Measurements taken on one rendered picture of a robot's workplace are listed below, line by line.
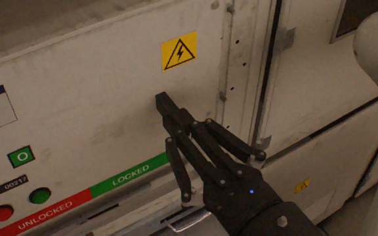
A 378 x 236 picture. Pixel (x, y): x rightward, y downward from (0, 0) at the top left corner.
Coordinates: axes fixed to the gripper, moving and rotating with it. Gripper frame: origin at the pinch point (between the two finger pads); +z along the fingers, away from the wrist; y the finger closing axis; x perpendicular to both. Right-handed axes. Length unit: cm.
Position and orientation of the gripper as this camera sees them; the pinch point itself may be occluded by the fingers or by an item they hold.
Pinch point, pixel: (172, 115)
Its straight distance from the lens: 60.6
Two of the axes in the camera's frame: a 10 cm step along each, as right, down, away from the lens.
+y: 8.5, -3.9, 3.5
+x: 0.0, -6.7, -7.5
